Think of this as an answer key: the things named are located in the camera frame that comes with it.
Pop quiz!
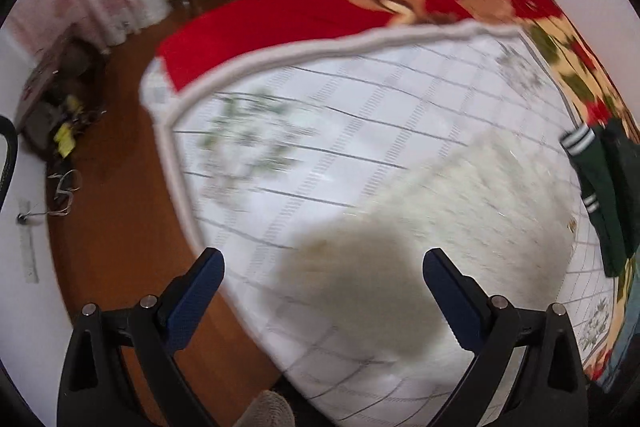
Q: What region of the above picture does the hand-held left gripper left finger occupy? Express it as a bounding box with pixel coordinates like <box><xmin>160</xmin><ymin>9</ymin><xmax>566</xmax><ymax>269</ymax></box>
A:
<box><xmin>56</xmin><ymin>247</ymin><xmax>225</xmax><ymax>427</ymax></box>

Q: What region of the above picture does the red floral blanket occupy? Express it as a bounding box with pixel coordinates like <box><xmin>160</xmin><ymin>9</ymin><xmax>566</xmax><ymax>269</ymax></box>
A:
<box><xmin>156</xmin><ymin>0</ymin><xmax>640</xmax><ymax>383</ymax></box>

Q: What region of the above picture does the white fuzzy jacket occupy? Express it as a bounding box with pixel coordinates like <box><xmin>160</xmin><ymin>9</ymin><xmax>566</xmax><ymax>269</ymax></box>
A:
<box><xmin>277</xmin><ymin>129</ymin><xmax>583</xmax><ymax>358</ymax></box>

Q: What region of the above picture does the yellow item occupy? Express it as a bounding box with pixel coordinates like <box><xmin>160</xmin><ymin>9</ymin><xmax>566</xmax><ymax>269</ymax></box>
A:
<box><xmin>54</xmin><ymin>96</ymin><xmax>84</xmax><ymax>158</ymax></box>

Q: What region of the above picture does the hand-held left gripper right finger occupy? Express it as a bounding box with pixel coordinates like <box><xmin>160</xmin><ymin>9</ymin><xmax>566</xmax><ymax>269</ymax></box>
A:
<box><xmin>422</xmin><ymin>248</ymin><xmax>588</xmax><ymax>427</ymax></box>

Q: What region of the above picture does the green and black jacket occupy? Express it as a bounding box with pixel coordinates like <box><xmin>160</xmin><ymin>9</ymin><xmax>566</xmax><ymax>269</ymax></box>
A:
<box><xmin>559</xmin><ymin>116</ymin><xmax>640</xmax><ymax>279</ymax></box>

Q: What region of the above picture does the black cable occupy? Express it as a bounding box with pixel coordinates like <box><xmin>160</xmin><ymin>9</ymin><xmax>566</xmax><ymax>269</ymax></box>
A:
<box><xmin>0</xmin><ymin>114</ymin><xmax>20</xmax><ymax>212</ymax></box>

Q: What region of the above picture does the brown cardboard box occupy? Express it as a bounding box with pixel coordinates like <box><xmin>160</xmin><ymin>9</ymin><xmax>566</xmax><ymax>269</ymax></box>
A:
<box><xmin>14</xmin><ymin>23</ymin><xmax>110</xmax><ymax>155</ymax></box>

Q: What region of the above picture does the thin floor cable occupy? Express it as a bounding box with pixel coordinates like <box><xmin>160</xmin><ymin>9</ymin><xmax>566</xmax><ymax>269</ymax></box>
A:
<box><xmin>46</xmin><ymin>168</ymin><xmax>84</xmax><ymax>219</ymax></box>

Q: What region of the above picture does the white quilted floral mat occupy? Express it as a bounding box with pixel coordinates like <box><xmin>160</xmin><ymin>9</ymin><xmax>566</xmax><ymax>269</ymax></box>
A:
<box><xmin>139</xmin><ymin>21</ymin><xmax>623</xmax><ymax>423</ymax></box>

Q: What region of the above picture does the blue duvet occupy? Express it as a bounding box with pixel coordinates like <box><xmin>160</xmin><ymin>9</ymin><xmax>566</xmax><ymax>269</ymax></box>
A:
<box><xmin>597</xmin><ymin>251</ymin><xmax>640</xmax><ymax>395</ymax></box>

